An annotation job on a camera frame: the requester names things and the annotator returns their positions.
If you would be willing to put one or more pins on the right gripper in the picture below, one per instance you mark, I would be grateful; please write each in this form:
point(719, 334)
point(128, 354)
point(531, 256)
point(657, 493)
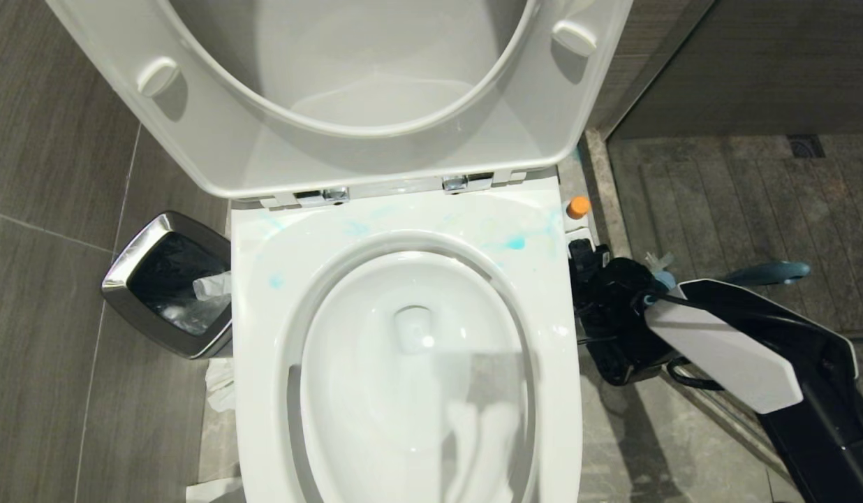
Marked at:
point(586, 260)

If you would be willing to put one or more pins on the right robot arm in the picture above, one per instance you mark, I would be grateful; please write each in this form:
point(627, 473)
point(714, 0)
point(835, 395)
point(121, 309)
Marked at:
point(725, 353)

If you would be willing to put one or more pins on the orange capped cleaner bottle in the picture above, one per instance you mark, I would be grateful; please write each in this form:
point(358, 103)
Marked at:
point(579, 207)

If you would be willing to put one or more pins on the white toilet bowl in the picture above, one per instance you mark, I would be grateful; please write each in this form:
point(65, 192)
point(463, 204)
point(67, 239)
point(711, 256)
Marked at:
point(403, 223)

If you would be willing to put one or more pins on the white toilet lid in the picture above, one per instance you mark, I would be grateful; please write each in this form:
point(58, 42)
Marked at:
point(375, 63)

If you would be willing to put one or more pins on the white toilet seat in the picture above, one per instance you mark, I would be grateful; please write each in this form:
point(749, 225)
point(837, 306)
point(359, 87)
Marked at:
point(215, 133)

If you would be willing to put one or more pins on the dark floor drain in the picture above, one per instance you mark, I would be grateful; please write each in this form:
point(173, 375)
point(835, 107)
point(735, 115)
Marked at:
point(806, 146)

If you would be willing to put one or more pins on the crumpled white tissue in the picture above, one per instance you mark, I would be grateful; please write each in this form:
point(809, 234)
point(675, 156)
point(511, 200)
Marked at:
point(215, 286)

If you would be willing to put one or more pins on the white paper on floor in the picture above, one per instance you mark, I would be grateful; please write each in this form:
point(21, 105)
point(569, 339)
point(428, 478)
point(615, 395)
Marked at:
point(220, 384)
point(215, 491)

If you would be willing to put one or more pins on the black bin bag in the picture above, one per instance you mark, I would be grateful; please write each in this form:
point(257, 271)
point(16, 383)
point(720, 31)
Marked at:
point(170, 279)

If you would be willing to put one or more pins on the chrome trash bin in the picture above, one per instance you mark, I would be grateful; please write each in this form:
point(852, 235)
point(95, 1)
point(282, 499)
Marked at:
point(128, 269)

